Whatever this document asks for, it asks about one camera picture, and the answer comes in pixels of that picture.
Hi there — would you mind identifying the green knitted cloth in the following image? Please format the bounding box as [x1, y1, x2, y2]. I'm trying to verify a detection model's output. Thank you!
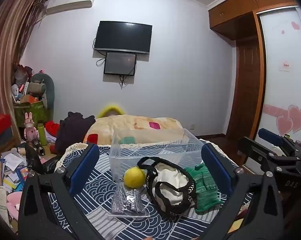
[184, 162, 223, 215]

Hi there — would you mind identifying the white air conditioner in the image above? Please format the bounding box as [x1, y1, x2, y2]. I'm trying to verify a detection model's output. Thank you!
[46, 0, 96, 14]

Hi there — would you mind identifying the green storage box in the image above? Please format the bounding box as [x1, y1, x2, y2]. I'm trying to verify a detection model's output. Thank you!
[14, 100, 51, 128]

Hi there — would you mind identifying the clear plastic storage bin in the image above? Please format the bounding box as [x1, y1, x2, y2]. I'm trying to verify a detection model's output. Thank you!
[109, 128, 205, 182]

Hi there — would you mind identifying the wooden wardrobe with heart door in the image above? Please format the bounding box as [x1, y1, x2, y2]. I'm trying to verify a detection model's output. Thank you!
[207, 0, 301, 147]

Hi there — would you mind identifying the red box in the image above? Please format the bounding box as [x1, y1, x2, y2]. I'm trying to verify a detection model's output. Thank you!
[0, 114, 12, 138]

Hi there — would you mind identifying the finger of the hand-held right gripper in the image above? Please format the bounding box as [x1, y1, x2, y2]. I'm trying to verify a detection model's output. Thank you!
[237, 136, 301, 173]
[258, 127, 301, 156]

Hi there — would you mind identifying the green bottle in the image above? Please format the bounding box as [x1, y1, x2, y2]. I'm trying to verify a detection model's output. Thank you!
[38, 123, 48, 146]

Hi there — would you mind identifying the small wall monitor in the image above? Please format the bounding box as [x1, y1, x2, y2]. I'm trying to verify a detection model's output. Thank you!
[104, 52, 137, 76]

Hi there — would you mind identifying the silver glitter pouch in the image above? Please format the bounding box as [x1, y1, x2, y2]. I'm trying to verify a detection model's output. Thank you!
[108, 181, 151, 217]

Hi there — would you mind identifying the pile of papers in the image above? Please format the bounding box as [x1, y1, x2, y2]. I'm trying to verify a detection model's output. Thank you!
[0, 150, 28, 230]

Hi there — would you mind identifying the yellow plush ball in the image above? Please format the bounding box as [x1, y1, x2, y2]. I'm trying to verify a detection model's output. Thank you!
[124, 167, 146, 189]

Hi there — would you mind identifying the brown wooden door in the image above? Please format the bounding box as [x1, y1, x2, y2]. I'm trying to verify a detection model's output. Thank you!
[225, 39, 263, 138]

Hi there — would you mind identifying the white paper label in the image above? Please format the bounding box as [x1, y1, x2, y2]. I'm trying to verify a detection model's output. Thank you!
[279, 60, 292, 72]

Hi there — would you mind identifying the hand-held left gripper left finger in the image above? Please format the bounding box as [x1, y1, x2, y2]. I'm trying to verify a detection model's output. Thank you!
[18, 142, 102, 240]

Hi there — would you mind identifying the black plastic bag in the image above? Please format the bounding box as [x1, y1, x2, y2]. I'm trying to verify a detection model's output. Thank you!
[24, 142, 58, 175]

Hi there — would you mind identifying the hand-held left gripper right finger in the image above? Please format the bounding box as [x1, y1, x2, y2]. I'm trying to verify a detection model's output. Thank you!
[200, 141, 284, 240]

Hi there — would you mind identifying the black wall television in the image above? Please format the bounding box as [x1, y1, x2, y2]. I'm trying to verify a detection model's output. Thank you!
[94, 21, 152, 55]

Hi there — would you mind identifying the pink rabbit figure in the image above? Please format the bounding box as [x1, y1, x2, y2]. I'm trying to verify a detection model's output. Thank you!
[24, 112, 38, 140]

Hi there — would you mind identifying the grey plush toy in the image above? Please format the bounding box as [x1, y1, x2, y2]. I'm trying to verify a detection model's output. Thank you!
[31, 73, 55, 110]

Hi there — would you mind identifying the beige patchwork blanket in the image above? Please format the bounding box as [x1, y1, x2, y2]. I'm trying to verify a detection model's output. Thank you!
[83, 114, 184, 145]

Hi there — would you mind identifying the red plush toy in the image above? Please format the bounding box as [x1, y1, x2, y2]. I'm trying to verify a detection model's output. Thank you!
[44, 121, 60, 137]

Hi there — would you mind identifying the black flashlight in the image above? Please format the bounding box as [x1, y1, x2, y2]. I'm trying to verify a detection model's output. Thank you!
[32, 139, 45, 156]

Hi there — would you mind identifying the pink plush cushion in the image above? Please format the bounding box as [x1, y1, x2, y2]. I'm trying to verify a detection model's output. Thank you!
[6, 191, 22, 220]

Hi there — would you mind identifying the blue patterned blanket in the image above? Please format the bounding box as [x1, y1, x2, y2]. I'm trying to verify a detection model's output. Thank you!
[54, 139, 253, 240]

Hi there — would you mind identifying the dark purple clothing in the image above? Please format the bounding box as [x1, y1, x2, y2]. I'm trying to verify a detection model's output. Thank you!
[54, 112, 96, 155]

